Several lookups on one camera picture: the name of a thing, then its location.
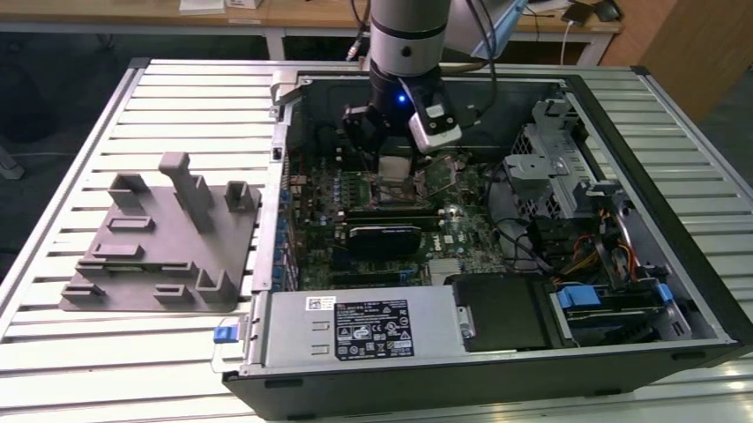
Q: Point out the blue case latch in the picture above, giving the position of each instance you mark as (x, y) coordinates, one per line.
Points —
(226, 335)

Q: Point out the black graphics card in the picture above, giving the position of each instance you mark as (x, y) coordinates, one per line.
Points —
(382, 242)

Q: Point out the blue disk carrier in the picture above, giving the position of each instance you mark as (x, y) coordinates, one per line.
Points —
(577, 297)

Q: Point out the grey parts rack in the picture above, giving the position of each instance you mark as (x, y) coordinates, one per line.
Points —
(176, 247)

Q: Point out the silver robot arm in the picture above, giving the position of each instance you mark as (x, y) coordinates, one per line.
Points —
(406, 39)

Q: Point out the black PC case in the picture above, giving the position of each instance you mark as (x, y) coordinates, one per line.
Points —
(411, 388)

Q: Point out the grey chair leg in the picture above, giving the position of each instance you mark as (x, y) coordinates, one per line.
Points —
(12, 167)

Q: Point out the grey metal drive cage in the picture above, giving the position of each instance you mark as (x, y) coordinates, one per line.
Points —
(535, 169)

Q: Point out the silver chipset heatsink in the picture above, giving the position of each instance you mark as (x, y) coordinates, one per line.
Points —
(447, 269)

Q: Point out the green motherboard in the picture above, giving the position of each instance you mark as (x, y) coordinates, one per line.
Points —
(470, 211)

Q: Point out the silver CPU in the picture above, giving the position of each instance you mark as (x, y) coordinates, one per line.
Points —
(395, 169)

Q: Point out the wooden cabinet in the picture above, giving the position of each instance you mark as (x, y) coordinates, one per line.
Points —
(694, 53)

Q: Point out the black power adapter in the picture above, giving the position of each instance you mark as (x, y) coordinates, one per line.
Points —
(580, 12)

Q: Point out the black RAM slot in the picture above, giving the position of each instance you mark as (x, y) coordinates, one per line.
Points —
(389, 227)
(389, 211)
(389, 221)
(389, 216)

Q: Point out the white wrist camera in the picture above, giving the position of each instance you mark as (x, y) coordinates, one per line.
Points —
(435, 128)

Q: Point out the grey power supply unit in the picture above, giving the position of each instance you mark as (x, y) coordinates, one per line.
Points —
(294, 326)

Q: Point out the black computer mouse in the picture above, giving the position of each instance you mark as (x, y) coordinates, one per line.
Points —
(609, 11)

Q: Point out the white paper box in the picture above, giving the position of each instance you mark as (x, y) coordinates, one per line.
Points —
(244, 3)
(200, 4)

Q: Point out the green RAM stick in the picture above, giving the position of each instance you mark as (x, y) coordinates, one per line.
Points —
(147, 267)

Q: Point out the black plastic shroud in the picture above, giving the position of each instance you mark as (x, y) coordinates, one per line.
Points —
(506, 313)

